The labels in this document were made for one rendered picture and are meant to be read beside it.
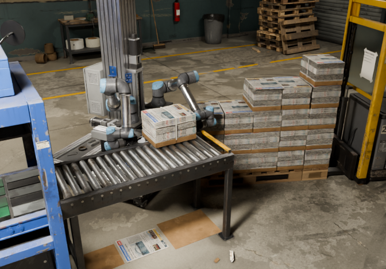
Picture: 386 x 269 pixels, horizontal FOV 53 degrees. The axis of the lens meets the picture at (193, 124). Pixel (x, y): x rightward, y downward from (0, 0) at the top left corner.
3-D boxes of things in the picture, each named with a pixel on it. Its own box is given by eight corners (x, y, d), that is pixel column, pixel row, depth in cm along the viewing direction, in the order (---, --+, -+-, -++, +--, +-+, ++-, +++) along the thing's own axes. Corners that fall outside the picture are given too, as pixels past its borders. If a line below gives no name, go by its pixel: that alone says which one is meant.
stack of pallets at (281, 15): (288, 41, 1098) (293, -8, 1046) (315, 46, 1027) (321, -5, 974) (253, 46, 1031) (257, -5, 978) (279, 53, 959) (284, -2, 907)
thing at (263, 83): (244, 79, 396) (244, 77, 396) (271, 77, 400) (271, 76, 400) (254, 90, 363) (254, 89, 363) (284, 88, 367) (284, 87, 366)
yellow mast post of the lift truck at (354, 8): (326, 146, 468) (349, -5, 398) (333, 146, 470) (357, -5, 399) (329, 149, 460) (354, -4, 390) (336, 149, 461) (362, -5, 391)
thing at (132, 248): (155, 227, 343) (154, 227, 342) (169, 247, 320) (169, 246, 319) (115, 242, 326) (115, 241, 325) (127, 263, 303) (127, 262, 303)
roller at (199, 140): (195, 137, 340) (195, 132, 338) (224, 160, 303) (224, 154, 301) (189, 138, 338) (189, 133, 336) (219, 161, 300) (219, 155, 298)
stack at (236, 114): (189, 170, 435) (189, 101, 401) (289, 163, 449) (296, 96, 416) (195, 189, 400) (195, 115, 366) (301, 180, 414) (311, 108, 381)
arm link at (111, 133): (119, 125, 312) (120, 137, 317) (105, 126, 311) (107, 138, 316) (119, 129, 305) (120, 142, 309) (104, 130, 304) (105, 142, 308)
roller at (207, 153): (188, 138, 337) (188, 133, 335) (217, 161, 300) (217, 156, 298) (183, 140, 335) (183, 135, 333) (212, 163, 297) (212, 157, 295)
